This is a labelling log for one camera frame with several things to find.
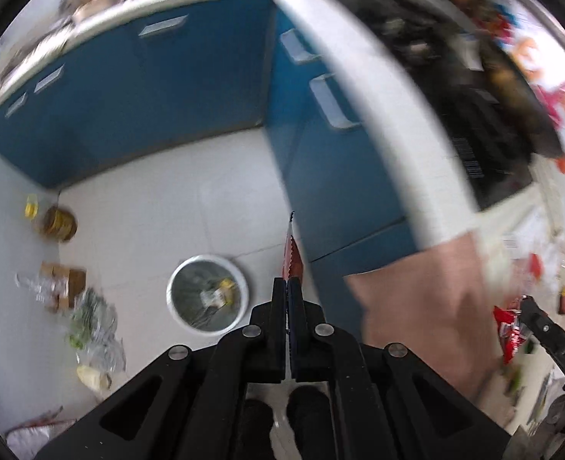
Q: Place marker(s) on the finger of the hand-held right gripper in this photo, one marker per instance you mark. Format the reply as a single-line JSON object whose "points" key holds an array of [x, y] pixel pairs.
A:
{"points": [[543, 326]]}

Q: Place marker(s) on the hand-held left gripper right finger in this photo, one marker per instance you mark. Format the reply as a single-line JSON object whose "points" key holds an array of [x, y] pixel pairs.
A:
{"points": [[295, 326]]}

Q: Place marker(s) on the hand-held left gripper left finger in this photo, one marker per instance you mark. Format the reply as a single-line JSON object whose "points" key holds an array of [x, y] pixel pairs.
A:
{"points": [[278, 326]]}

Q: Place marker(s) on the red serrated snack wrapper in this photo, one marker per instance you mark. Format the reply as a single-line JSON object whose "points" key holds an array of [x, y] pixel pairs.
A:
{"points": [[292, 258]]}

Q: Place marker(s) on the white round trash bin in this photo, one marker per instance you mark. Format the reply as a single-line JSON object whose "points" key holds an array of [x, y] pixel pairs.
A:
{"points": [[208, 294]]}

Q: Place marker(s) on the small red wrapper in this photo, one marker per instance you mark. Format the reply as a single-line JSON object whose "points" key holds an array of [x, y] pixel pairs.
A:
{"points": [[535, 264]]}

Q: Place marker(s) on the yellow wrapper in bin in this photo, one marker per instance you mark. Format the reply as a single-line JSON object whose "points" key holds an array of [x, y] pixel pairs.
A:
{"points": [[221, 293]]}

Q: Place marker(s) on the person's right black shoe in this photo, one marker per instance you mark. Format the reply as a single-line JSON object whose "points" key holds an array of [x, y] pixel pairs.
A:
{"points": [[308, 421]]}

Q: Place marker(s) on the person's black shoe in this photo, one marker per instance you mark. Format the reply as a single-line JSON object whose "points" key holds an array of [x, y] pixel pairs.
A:
{"points": [[308, 421], [257, 431]]}

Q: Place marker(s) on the person's left black shoe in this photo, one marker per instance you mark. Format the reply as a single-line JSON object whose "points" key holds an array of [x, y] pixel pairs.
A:
{"points": [[257, 431]]}

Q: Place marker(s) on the short blue kitchen cabinet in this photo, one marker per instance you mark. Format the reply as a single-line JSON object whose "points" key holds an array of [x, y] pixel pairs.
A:
{"points": [[330, 187]]}

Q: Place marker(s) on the plastic bag of green vegetables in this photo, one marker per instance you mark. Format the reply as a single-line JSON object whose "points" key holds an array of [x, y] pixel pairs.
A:
{"points": [[95, 326]]}

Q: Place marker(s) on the pale cabbage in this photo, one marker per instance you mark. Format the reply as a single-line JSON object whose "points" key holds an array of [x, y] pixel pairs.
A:
{"points": [[93, 376]]}

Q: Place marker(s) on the brown cardboard box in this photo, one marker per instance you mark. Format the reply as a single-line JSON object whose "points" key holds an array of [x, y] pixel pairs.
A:
{"points": [[66, 281]]}

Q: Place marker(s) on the brown round jar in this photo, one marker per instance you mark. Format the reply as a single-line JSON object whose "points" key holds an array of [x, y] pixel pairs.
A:
{"points": [[59, 223]]}

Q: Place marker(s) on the clear crumpled plastic bottle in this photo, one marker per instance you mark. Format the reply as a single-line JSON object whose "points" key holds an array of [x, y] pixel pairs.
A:
{"points": [[35, 288]]}

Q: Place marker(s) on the black cooktop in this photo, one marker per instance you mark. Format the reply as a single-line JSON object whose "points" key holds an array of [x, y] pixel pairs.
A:
{"points": [[454, 96]]}

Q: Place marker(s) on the white and red plastic bag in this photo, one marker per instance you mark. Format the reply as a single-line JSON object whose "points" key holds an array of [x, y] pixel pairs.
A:
{"points": [[35, 433]]}

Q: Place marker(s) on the pile of colourful wrappers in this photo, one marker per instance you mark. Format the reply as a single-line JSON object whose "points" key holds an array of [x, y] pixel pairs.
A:
{"points": [[541, 57]]}

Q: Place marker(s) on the yellow oil bottle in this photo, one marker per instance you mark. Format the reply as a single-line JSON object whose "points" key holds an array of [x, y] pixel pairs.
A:
{"points": [[32, 206]]}

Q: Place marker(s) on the long blue kitchen cabinet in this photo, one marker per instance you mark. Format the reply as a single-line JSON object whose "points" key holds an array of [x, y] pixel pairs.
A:
{"points": [[119, 96]]}

